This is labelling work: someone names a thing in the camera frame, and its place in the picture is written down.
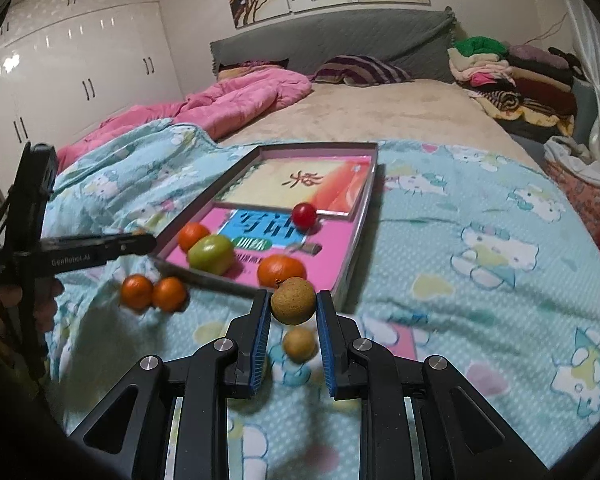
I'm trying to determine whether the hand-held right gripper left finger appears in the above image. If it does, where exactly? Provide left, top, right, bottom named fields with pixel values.
left=67, top=290, right=273, bottom=480

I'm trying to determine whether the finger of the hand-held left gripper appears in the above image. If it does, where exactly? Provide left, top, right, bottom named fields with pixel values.
left=111, top=232, right=157, bottom=261

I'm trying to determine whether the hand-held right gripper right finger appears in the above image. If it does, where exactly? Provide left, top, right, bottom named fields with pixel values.
left=316, top=290, right=548, bottom=480

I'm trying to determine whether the small brown longan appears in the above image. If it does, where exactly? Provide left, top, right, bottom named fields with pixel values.
left=282, top=327, right=317, bottom=365
left=270, top=277, right=317, bottom=325

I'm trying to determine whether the small orange tangerine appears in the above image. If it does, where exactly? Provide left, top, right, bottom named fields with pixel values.
left=178, top=223, right=212, bottom=253

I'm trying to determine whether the large orange tangerine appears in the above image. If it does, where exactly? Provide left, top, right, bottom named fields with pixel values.
left=257, top=255, right=308, bottom=291

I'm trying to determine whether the green tomato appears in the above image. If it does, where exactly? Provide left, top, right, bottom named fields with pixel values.
left=187, top=235, right=235, bottom=276

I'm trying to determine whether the shallow cardboard box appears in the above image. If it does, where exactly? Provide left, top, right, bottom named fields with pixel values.
left=150, top=141, right=381, bottom=311

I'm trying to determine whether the red cherry tomato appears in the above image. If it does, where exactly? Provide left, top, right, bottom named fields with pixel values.
left=291, top=202, right=319, bottom=229

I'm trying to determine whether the person's left forearm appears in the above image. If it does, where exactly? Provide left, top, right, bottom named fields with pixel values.
left=0, top=305, right=51, bottom=461

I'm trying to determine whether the person's left hand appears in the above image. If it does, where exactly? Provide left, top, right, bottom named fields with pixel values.
left=0, top=280, right=66, bottom=333

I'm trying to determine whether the pink workbook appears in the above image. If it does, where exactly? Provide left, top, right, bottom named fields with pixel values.
left=166, top=207, right=363, bottom=293

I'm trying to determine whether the blue cartoon printed blanket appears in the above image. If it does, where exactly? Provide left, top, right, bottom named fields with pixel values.
left=42, top=117, right=600, bottom=480

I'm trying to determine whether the beige and orange book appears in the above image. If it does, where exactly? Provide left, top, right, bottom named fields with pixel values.
left=215, top=156, right=376, bottom=222

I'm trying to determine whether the white wardrobe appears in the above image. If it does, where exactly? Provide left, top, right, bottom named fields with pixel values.
left=0, top=0, right=188, bottom=196

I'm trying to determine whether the pink quilt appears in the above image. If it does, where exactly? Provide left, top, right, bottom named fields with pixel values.
left=55, top=67, right=313, bottom=171

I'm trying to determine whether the dark floral pillow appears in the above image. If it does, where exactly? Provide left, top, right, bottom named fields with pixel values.
left=216, top=58, right=289, bottom=82

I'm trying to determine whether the beige bed sheet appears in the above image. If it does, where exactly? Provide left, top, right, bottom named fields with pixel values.
left=215, top=77, right=546, bottom=171

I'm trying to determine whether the striped purple pillow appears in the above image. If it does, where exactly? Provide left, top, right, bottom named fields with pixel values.
left=312, top=55, right=413, bottom=86

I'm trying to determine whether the pink floral bag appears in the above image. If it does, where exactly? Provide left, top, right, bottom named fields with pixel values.
left=542, top=152, right=600, bottom=241

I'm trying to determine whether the grey padded headboard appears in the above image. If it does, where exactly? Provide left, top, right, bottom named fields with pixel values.
left=209, top=6, right=458, bottom=83

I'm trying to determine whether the white crumpled cloth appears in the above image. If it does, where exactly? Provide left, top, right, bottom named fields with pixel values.
left=544, top=135, right=600, bottom=167

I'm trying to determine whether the pile of folded clothes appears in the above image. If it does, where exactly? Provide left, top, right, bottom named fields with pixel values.
left=447, top=35, right=588, bottom=136

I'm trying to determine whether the white satin curtain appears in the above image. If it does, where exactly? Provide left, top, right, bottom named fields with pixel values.
left=560, top=0, right=600, bottom=221

